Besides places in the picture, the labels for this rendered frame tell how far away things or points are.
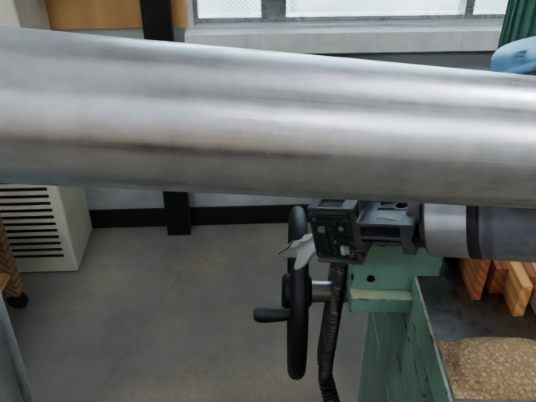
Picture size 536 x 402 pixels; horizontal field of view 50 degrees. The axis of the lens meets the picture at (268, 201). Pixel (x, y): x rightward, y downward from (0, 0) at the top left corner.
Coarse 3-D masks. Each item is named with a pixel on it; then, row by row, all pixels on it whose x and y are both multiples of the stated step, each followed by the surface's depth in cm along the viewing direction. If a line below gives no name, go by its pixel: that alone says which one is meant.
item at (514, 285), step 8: (512, 264) 82; (520, 264) 82; (512, 272) 81; (520, 272) 80; (512, 280) 81; (520, 280) 79; (528, 280) 79; (504, 288) 84; (512, 288) 81; (520, 288) 79; (528, 288) 78; (504, 296) 84; (512, 296) 81; (520, 296) 79; (528, 296) 79; (512, 304) 81; (520, 304) 80; (512, 312) 81; (520, 312) 81
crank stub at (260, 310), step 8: (256, 312) 86; (264, 312) 86; (272, 312) 86; (280, 312) 86; (288, 312) 86; (256, 320) 87; (264, 320) 86; (272, 320) 86; (280, 320) 86; (288, 320) 87
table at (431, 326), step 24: (456, 264) 90; (432, 288) 86; (456, 288) 86; (360, 312) 90; (384, 312) 90; (408, 312) 90; (432, 312) 82; (456, 312) 82; (480, 312) 82; (504, 312) 82; (528, 312) 82; (432, 336) 78; (456, 336) 78; (480, 336) 78; (504, 336) 78; (528, 336) 78; (432, 360) 77; (432, 384) 77
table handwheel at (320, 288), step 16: (304, 224) 90; (288, 240) 108; (288, 272) 111; (304, 272) 85; (288, 288) 96; (304, 288) 84; (320, 288) 97; (288, 304) 96; (304, 304) 84; (304, 320) 84; (288, 336) 106; (304, 336) 85; (288, 352) 103; (304, 352) 86; (288, 368) 91; (304, 368) 89
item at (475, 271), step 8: (464, 264) 87; (472, 264) 83; (480, 264) 80; (488, 264) 80; (464, 272) 87; (472, 272) 83; (480, 272) 81; (464, 280) 87; (472, 280) 83; (480, 280) 82; (472, 288) 83; (480, 288) 82; (472, 296) 83; (480, 296) 83
